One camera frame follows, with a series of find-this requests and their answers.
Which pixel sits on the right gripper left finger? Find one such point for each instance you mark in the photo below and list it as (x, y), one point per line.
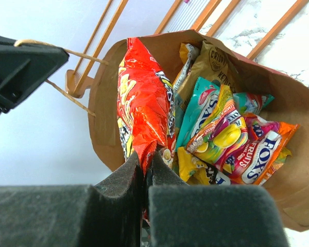
(106, 214)

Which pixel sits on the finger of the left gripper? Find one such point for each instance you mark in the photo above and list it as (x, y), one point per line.
(24, 68)

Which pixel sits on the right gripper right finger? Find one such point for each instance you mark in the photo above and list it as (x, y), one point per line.
(215, 215)

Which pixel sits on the orange Fox's fruits candy bag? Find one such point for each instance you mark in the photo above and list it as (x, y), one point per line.
(243, 147)

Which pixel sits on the red snack packet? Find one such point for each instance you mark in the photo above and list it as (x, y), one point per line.
(145, 106)

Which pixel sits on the teal Fox's candy bag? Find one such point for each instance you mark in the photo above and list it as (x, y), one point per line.
(204, 100)

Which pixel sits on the gold crispy chips bag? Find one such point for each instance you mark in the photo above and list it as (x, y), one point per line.
(209, 62)

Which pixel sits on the yellow snack packet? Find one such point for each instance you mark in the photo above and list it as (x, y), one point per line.
(196, 172)

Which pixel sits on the wooden tiered rack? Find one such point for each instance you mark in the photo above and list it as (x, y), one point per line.
(77, 81)

